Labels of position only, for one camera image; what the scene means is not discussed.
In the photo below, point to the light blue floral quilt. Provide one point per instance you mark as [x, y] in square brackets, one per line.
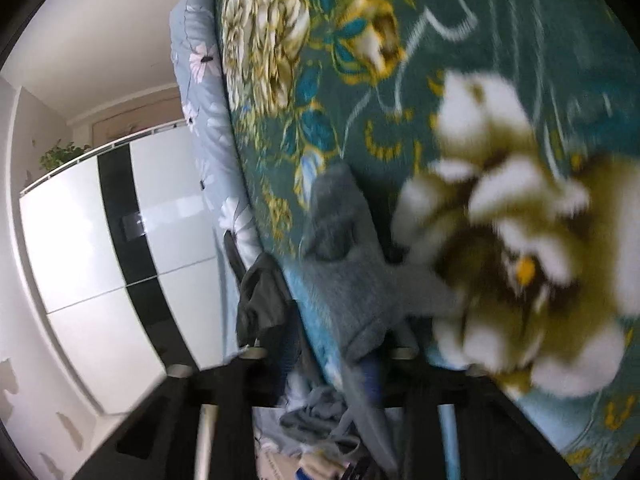
[205, 107]

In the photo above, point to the white black-striped wardrobe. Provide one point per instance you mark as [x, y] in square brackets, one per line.
[122, 250]

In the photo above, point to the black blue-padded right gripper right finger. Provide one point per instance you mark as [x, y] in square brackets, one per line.
[457, 426]

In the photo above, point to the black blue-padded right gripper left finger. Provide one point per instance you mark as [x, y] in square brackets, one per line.
[195, 427]

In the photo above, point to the teal floral plush blanket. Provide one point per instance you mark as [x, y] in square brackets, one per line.
[497, 144]

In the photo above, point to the grey sweatshirt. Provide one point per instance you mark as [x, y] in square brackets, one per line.
[351, 299]

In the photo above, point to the green potted plant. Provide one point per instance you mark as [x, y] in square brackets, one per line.
[60, 154]

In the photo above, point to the dark green-black garment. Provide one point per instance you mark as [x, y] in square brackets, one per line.
[264, 307]

